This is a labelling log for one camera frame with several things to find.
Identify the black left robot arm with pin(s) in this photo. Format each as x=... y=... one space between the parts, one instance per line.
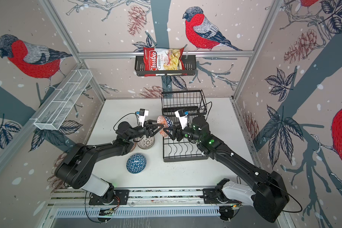
x=77 y=167

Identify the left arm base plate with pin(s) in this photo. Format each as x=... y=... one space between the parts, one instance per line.
x=112 y=197

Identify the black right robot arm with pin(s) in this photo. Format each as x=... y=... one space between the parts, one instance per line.
x=269 y=194

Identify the red cassava chips bag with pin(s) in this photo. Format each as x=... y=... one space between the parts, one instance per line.
x=162 y=59

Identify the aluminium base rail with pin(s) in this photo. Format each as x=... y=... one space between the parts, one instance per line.
x=187 y=195

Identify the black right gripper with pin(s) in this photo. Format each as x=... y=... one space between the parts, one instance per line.
x=174 y=137

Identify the black two-tier dish rack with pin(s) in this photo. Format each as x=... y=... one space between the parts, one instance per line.
x=179 y=108

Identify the white mesh wall shelf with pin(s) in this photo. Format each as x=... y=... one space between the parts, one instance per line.
x=65 y=98

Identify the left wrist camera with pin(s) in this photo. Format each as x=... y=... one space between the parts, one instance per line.
x=142 y=114

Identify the grey green patterned bowl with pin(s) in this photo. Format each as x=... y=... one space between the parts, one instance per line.
x=134 y=146

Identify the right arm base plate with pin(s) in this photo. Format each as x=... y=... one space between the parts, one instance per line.
x=214 y=196

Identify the black wall basket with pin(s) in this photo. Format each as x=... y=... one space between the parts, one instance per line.
x=189 y=63

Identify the white brown patterned bowl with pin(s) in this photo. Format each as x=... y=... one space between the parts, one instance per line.
x=145 y=142

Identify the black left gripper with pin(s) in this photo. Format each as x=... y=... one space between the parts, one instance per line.
x=145 y=131

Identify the blue geometric patterned bowl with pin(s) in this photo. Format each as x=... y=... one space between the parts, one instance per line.
x=136 y=163

